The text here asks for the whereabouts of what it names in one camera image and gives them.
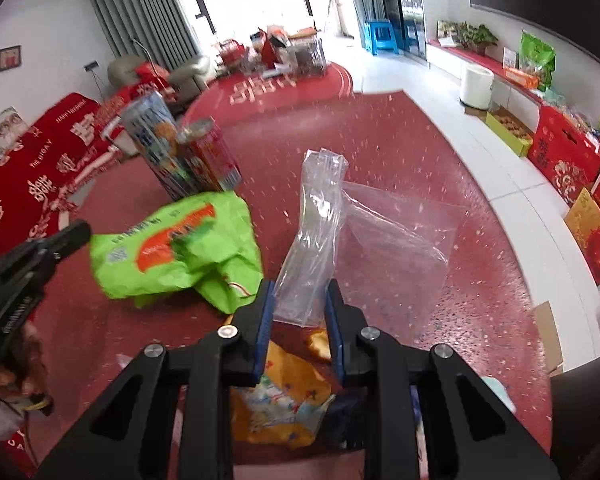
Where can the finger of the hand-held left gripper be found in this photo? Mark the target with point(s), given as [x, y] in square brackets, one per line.
[55, 245]

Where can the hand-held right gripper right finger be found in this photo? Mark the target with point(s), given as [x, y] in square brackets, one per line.
[334, 330]

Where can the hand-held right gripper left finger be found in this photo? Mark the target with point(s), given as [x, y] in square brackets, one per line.
[266, 320]

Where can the clear plastic bag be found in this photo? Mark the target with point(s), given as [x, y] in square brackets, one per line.
[380, 230]

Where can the green snack bag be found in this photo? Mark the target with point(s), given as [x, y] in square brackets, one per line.
[170, 260]

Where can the black trash bin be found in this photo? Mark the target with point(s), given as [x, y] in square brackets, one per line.
[590, 410]

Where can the person's left hand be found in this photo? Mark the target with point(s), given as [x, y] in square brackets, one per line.
[20, 365]

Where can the red printed sofa blanket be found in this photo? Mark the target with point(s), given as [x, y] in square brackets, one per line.
[20, 195]

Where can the yellow orange snack wrapper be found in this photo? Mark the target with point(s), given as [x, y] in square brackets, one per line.
[280, 400]

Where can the white chair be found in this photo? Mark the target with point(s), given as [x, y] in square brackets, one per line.
[112, 137]

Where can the printed photo cushion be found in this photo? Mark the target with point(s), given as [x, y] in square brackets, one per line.
[7, 130]

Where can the tall printed drink can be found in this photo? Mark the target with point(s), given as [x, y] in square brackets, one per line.
[150, 145]

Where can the red sofa pillow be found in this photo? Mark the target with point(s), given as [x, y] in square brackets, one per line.
[111, 110]

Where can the red drink can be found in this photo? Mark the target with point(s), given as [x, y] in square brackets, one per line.
[210, 160]

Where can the red armchair cushion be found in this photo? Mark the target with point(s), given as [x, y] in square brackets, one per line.
[150, 80]

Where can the small red framed picture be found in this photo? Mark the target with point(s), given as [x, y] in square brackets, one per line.
[10, 58]

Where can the red speckled tablecloth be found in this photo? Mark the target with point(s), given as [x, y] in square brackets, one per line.
[405, 135]

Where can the brown cardboard box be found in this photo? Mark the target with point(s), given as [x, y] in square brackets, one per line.
[549, 335]

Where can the beige armchair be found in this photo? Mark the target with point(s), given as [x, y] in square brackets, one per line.
[190, 72]

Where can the red round table cover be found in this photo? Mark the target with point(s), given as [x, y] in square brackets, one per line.
[280, 92]

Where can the wide grey curtain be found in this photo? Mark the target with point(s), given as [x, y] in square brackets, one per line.
[140, 15]

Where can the green box of kiwis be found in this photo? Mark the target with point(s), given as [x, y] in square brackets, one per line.
[510, 130]

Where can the clear plastic jar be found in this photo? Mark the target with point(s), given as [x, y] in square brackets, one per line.
[310, 55]

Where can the yellow red apple box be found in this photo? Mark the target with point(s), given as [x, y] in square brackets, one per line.
[595, 240]

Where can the white cylindrical bin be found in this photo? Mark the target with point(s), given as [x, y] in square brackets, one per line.
[476, 85]

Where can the red gift box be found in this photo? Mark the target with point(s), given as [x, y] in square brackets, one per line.
[560, 155]

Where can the white television console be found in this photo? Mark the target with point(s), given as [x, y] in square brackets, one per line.
[445, 60]

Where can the blue plastic stool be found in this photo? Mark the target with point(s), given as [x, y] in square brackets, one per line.
[380, 35]

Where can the orange flat box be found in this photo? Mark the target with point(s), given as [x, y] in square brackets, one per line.
[521, 77]

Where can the small white sign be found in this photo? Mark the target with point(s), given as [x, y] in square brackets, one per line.
[509, 56]

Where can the small potted plant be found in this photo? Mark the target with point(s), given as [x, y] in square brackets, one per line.
[472, 35]

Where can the black glass cabinet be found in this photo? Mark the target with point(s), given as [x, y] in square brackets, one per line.
[407, 0]

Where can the green printed bag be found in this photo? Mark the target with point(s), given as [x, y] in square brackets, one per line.
[537, 57]

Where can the large black television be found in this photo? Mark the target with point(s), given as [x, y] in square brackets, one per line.
[555, 0]

